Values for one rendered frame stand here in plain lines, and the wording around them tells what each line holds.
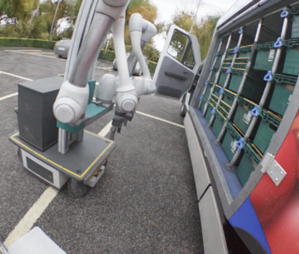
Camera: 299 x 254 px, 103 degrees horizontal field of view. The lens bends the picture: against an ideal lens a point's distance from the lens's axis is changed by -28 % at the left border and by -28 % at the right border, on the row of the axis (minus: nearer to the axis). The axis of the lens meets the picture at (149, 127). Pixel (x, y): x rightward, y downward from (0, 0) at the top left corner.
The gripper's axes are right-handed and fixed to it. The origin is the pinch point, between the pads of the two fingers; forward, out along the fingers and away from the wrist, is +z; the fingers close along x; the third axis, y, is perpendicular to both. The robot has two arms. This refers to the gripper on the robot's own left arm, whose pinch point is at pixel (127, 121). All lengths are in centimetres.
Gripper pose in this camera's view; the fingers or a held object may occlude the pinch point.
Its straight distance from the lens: 141.3
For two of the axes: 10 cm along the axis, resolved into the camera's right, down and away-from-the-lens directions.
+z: -2.8, 8.8, 3.8
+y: 9.4, 3.3, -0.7
